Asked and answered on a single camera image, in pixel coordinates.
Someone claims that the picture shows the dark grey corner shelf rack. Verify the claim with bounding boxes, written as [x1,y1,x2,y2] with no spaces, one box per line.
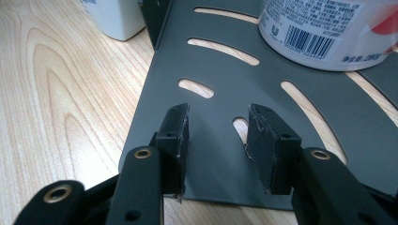
[117,0,398,211]

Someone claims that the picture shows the clear bottle with blue cap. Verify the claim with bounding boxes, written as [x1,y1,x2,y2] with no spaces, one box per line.
[79,0,146,42]

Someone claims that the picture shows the white jar with pink lid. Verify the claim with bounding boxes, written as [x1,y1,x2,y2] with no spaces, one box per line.
[257,0,398,72]

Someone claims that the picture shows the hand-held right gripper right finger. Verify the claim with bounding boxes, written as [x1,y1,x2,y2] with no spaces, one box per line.
[244,102,303,195]

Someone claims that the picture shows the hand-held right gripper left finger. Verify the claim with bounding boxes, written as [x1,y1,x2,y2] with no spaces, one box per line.
[155,102,191,201]

